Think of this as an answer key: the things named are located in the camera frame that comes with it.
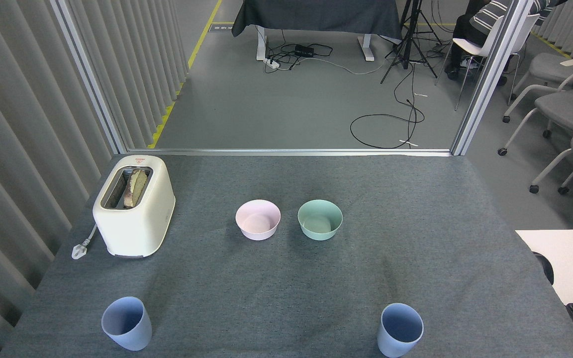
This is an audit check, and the blue plastic cup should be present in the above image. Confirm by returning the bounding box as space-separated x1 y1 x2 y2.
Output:
101 297 152 352
377 303 424 358

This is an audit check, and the pink bowl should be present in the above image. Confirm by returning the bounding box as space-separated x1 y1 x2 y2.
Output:
235 199 282 241

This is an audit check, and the green bowl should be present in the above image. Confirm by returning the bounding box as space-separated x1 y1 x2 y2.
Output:
297 199 343 241

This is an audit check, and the white table leg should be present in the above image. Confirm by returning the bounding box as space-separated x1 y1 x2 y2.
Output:
358 35 375 62
256 26 269 61

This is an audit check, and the toasted bread slice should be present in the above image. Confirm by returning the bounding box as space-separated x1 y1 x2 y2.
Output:
123 168 148 209

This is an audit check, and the cream white toaster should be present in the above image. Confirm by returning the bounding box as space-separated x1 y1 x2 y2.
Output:
93 155 176 259

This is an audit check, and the dark table cloth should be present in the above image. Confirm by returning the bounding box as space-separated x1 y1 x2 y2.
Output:
231 0 403 41

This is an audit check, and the black tripod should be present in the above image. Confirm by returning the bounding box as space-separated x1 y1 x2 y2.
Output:
380 0 442 84

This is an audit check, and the white chair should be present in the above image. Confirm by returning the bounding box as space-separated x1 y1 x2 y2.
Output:
436 14 541 111

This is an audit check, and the black round object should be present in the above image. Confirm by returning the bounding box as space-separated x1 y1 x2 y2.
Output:
533 252 555 285

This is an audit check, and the silver aluminium rail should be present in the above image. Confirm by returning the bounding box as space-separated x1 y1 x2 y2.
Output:
127 148 452 158

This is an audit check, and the black looped floor cable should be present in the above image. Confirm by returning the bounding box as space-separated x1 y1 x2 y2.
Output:
350 62 425 150

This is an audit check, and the white floor cable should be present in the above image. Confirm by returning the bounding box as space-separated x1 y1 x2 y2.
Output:
311 56 392 76

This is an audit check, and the black cable tangle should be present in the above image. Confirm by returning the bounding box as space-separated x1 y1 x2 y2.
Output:
266 29 334 73

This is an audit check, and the white toaster power cord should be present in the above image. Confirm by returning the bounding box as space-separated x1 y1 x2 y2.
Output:
72 224 99 260

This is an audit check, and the silver aluminium post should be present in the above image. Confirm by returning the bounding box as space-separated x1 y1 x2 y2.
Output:
50 0 128 154
451 0 536 156

